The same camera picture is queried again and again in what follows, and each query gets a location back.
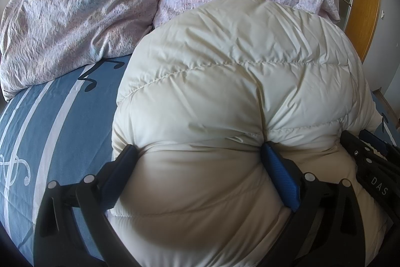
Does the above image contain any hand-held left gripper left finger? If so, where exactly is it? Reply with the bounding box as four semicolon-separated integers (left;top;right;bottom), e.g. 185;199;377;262
33;144;140;267

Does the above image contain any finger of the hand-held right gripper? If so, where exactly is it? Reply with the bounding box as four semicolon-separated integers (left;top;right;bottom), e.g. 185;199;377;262
340;129;400;174

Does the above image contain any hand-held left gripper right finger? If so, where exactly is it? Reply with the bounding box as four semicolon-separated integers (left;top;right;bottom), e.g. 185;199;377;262
261;142;366;267

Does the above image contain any cream quilted down jacket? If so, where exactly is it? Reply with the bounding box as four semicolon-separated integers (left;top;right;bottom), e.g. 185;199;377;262
111;0;394;267

